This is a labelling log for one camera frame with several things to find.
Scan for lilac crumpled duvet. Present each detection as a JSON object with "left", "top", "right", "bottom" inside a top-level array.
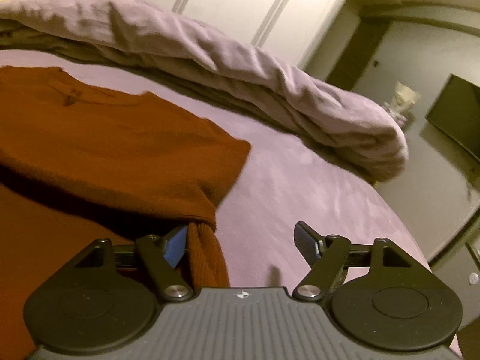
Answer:
[{"left": 1, "top": 0, "right": 408, "bottom": 181}]

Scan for black wall television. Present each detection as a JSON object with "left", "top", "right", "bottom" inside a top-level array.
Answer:
[{"left": 425, "top": 74, "right": 480, "bottom": 161}]

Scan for lilac bed sheet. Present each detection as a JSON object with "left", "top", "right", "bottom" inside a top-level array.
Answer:
[{"left": 0, "top": 49, "right": 464, "bottom": 357}]

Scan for wrapped flower bouquet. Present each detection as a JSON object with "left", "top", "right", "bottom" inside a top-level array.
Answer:
[{"left": 382, "top": 81, "right": 421, "bottom": 129}]

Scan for dark door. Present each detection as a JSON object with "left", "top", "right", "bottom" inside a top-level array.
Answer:
[{"left": 326, "top": 19, "right": 391, "bottom": 91}]

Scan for rust brown knit cardigan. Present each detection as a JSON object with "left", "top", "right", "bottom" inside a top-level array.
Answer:
[{"left": 1, "top": 66, "right": 251, "bottom": 359}]

